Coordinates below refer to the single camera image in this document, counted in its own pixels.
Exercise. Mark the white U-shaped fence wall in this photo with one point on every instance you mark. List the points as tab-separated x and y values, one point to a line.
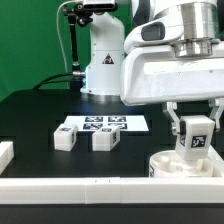
105	190

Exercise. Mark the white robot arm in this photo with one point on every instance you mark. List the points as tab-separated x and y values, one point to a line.
174	54

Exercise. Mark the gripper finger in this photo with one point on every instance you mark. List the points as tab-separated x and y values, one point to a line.
169	109
217	108

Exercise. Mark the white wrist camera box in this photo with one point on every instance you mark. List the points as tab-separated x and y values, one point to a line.
157	32

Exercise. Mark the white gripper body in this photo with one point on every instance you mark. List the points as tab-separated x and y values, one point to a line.
154	75

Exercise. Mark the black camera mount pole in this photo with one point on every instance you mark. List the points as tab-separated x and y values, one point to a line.
76	16

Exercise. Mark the white marker base plate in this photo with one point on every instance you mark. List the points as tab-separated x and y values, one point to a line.
133	123

